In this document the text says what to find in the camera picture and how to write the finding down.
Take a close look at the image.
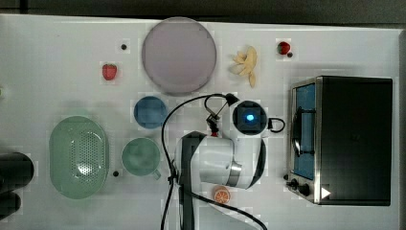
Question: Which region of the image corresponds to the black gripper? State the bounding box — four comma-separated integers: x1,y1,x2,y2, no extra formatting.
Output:
206,115,219,132

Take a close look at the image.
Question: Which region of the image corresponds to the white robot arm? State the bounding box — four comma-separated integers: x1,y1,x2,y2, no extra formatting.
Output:
174,101,268,230

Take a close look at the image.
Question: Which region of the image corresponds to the green oval strainer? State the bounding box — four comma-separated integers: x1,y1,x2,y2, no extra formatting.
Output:
49,116,109,199

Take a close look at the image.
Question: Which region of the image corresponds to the peeled banana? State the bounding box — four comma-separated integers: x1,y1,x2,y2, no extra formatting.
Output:
229,46,258,88

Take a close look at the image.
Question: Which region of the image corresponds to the large purple plate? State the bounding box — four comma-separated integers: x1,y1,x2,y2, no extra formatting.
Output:
142,17,216,94

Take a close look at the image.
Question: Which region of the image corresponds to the orange slice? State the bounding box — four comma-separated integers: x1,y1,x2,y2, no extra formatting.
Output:
213,186,231,204

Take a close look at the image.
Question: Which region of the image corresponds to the green mug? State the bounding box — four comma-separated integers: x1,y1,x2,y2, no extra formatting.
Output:
122,138,161,180

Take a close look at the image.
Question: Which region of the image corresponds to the red strawberry near plate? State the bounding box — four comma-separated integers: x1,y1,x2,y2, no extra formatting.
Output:
102,64,118,81

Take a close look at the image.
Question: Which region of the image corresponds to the black toaster oven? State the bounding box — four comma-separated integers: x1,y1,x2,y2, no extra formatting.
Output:
284,76,393,206

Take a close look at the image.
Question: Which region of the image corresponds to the black cylinder holder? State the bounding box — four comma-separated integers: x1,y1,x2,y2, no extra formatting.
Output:
0,152,34,193
0,192,21,219

